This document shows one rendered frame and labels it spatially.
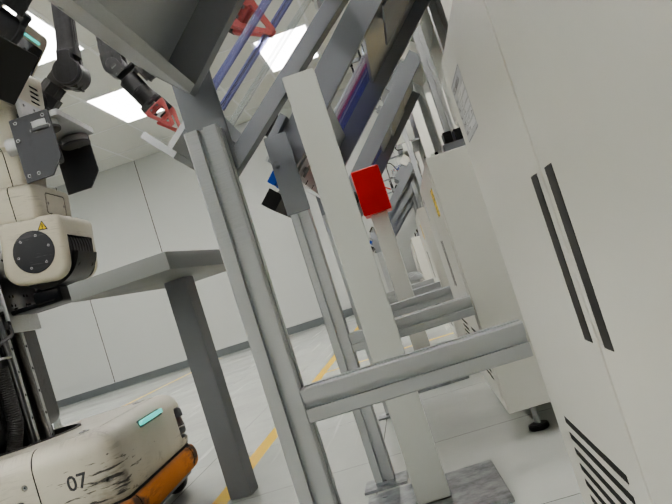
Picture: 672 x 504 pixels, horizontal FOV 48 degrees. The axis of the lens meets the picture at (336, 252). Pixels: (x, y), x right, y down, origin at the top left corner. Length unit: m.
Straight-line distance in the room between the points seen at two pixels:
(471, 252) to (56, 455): 0.99
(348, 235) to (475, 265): 0.36
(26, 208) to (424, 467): 1.16
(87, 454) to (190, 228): 9.18
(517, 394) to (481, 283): 0.24
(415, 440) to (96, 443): 0.73
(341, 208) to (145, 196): 9.78
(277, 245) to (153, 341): 2.21
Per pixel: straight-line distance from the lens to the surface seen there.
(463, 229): 1.61
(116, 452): 1.78
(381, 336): 1.36
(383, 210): 2.62
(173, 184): 10.98
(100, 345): 11.33
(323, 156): 1.37
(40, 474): 1.82
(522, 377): 1.64
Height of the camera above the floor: 0.42
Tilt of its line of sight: 3 degrees up
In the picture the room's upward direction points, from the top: 18 degrees counter-clockwise
